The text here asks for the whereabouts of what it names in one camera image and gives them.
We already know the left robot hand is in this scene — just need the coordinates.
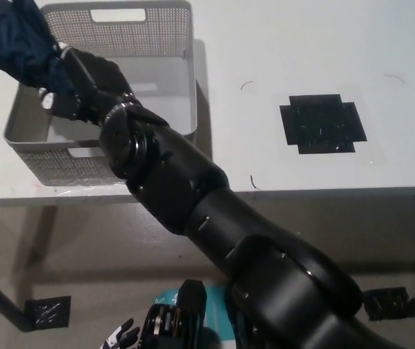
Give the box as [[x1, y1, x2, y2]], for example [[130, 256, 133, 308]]
[[100, 318, 141, 349]]

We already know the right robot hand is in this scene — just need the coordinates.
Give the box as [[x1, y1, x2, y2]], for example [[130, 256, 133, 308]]
[[38, 41, 136, 128]]

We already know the navy blue folding umbrella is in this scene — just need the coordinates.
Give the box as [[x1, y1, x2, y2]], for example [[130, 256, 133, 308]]
[[0, 0, 81, 101]]

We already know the grey perforated plastic basket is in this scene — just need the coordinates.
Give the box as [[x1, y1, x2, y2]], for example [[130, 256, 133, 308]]
[[3, 0, 198, 188]]

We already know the left black robot body block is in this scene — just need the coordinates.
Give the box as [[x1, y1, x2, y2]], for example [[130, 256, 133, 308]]
[[140, 278, 208, 349]]

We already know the black metal table leg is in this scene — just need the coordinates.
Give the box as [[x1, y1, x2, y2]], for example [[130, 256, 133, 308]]
[[0, 266, 34, 333]]

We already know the black tape patch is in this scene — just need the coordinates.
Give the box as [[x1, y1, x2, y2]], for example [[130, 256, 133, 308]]
[[278, 94, 368, 156]]

